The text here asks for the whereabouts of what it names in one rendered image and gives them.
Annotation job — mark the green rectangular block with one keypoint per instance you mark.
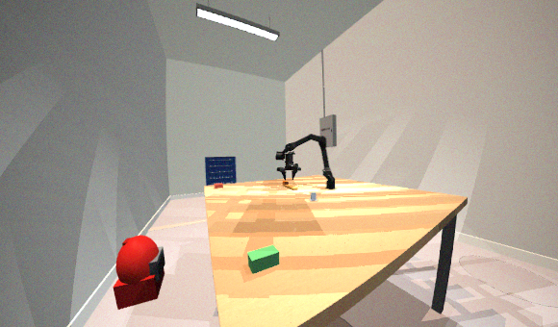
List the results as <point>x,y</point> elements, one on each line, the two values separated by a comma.
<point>263,258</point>

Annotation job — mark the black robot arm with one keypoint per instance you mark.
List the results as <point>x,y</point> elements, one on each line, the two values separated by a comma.
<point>330,183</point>

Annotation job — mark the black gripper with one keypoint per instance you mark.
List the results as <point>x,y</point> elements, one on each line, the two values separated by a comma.
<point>282,170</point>

